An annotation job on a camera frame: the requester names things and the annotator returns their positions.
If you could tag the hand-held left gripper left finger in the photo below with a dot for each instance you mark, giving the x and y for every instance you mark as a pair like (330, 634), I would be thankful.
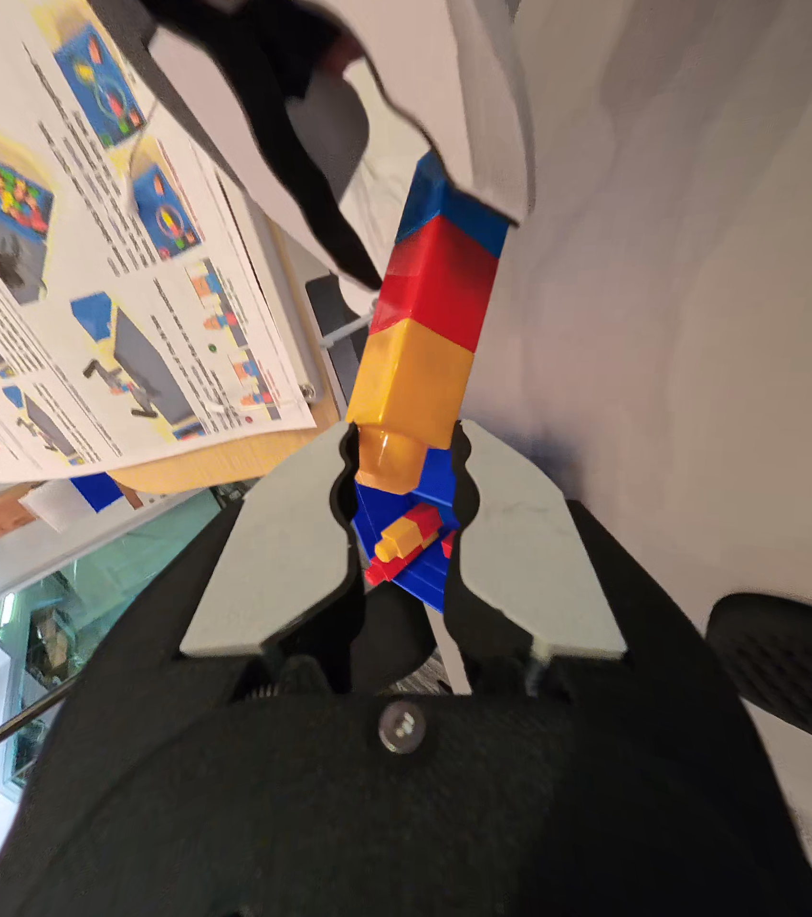
(270, 573)

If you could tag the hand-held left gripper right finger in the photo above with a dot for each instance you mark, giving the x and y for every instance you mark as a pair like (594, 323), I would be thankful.
(538, 573)

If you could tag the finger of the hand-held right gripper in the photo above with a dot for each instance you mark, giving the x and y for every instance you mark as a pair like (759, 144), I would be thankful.
(220, 115)
(463, 86)

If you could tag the blue toy building block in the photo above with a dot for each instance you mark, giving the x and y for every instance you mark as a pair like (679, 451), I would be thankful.
(470, 215)

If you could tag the pile of coloured toy blocks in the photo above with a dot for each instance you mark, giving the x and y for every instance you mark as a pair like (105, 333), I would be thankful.
(403, 538)

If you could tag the blue plastic bin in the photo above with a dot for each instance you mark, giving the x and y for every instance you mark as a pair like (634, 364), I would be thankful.
(435, 480)

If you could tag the red toy building block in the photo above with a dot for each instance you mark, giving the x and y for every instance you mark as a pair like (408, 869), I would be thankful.
(442, 287)

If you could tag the yellow toy building block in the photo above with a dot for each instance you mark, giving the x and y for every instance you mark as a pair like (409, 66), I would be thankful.
(413, 387)

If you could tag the grey desk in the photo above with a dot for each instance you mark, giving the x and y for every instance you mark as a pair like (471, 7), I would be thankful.
(692, 287)

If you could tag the white document stand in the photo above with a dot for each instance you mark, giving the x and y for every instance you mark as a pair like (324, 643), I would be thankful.
(284, 258)

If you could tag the instruction board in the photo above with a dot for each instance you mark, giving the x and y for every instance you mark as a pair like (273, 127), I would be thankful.
(91, 287)

